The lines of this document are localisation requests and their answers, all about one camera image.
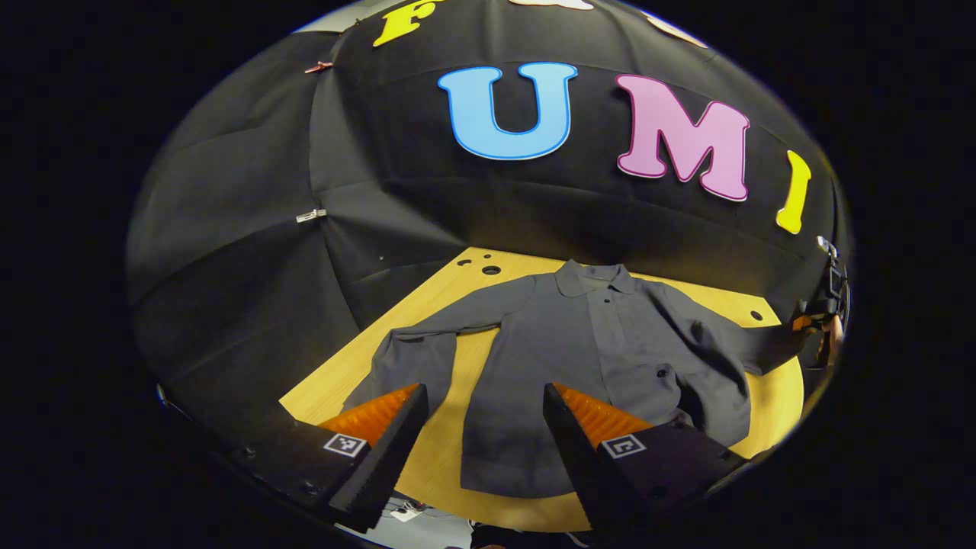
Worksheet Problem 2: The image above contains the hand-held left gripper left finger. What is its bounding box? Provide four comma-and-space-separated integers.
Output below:
229, 383, 429, 535

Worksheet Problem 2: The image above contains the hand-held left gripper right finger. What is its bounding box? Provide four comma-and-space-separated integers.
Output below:
543, 381, 752, 535

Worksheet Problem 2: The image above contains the grey button shirt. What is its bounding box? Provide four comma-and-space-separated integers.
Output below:
342, 259, 809, 500

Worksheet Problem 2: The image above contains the black backdrop cloth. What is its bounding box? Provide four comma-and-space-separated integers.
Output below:
126, 0, 853, 458

